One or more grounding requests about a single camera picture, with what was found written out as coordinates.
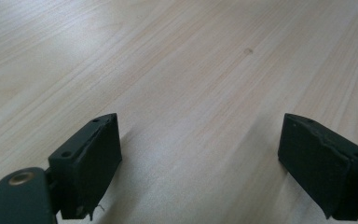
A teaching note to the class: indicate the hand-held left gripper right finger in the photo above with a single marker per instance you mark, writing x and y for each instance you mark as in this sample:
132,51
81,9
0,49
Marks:
320,165

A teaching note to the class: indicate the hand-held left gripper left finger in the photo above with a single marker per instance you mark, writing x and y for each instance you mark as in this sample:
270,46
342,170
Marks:
87,168

